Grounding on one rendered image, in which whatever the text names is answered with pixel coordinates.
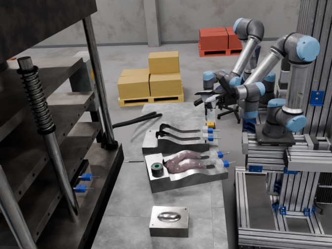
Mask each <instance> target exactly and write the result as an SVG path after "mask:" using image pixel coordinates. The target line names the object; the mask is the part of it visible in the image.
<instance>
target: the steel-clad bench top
mask: <svg viewBox="0 0 332 249"><path fill-rule="evenodd" d="M154 111H156V112H157V113H156V114H159V113H162V114H163V115H162V116H160V117H156V118H153V119H149V120H146V121H142V122H138V123H137V126H136V128H135V131H134V134H133V136H132V139H131V142H130V145H129V147H128V150H127V153H126V155H125V158H124V161H123V164H122V167H121V169H120V172H119V175H118V177H117V180H116V183H115V185H114V188H113V190H112V193H111V196H110V199H109V201H108V204H107V207H106V209H105V212H104V215H103V217H102V220H101V223H100V226H99V228H98V231H97V234H96V236H95V239H94V242H93V244H92V247H91V249H228V240H227V230H226V220H225V210H224V200H223V190H222V180H218V181H213V182H208V183H203V184H198V185H193V186H188V187H183V188H178V189H173V190H168V191H163V192H158V193H153V194H152V190H151V185H150V181H149V177H148V173H147V169H146V162H145V156H148V155H153V154H143V153H142V145H143V142H144V138H145V135H146V132H147V130H148V129H160V125H161V123H162V122H172V123H174V124H176V125H179V126H198V125H206V123H207V122H214V123H215V130H216V121H215V111H214V109H213V111H212V112H211V113H213V116H212V117H209V118H207V121H206V120H205V103H204V102H203V103H202V104H200V105H198V106H196V107H195V105H194V103H193V102H183V103H146V104H144V107H143V109H142V112H141V115H140V116H143V115H146V114H148V113H151V112H154ZM126 161H144V162H130V163H125V162H126ZM153 206H155V207H189V235H188V238H176V237H151V236H150V229H149V226H150V221H151V215H152V210H153Z"/></svg>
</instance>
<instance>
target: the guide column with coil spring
mask: <svg viewBox="0 0 332 249"><path fill-rule="evenodd" d="M17 62H18V65H19V68H20V70H21V71H25V70H30V69H32V68H34V66H33V63H32V59H31V57H30V56H25V57H20V58H18V59H17ZM35 73H36V72H33V73H30V74H24V75H22V76H23V78H24V77H29V76H32V75H34V74H35ZM36 78H37V76H34V77H32V78H29V79H25V80H24V82H30V81H33V80H35V79H36ZM37 83H39V81H38V80H37V81H36V82H33V83H29V84H25V85H26V87H28V86H33V85H36V84H37ZM39 87H40V85H38V86H36V87H33V88H30V89H27V91H33V90H36V89H38V88H39ZM40 92H41V89H40V90H39V91H37V92H34V93H29V96H33V95H36V94H39V93H40ZM42 96H43V95H42V94H41V95H39V96H37V97H33V98H30V100H36V99H39V98H41V97H42ZM43 101H44V99H42V100H39V101H37V102H31V103H32V105H36V104H39V103H41V102H43ZM44 105H45V103H43V104H41V105H39V106H35V107H33V109H38V108H41V107H43V106H44ZM46 109H47V108H46V107H45V108H43V109H41V110H38V111H34V112H35V113H40V112H43V111H45V110H46ZM47 113H48V111H47V112H45V113H43V114H41V115H36V118H38V117H42V116H45V115H46V114H47ZM48 118H49V115H48V116H47V117H45V118H43V119H38V120H37V121H38V122H41V121H44V120H46V119H48ZM49 122H50V120H48V121H47V122H44V123H41V124H39V125H45V124H47V123H49ZM50 126H52V124H49V125H48V126H45V127H40V129H46V128H49V127H50ZM42 136H43V139H44V142H45V145H46V148H47V151H48V154H49V157H50V160H51V163H52V166H53V169H54V172H55V175H56V178H57V181H58V184H59V187H60V189H61V192H62V195H63V198H64V201H65V204H66V207H67V210H68V213H69V216H70V219H71V222H72V223H78V222H80V220H81V217H80V214H79V210H78V207H77V204H76V201H75V197H74V194H73V191H72V188H71V185H70V181H69V179H68V175H67V172H66V169H65V166H64V163H63V159H62V156H61V153H60V150H59V146H58V143H57V140H56V137H55V134H54V132H53V133H51V134H47V135H42Z"/></svg>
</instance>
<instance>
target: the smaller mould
mask: <svg viewBox="0 0 332 249"><path fill-rule="evenodd" d="M149 229H150V236H151V237H176V238H188V235H189V207H155V206H153V210H152V215H151V221H150V226H149Z"/></svg>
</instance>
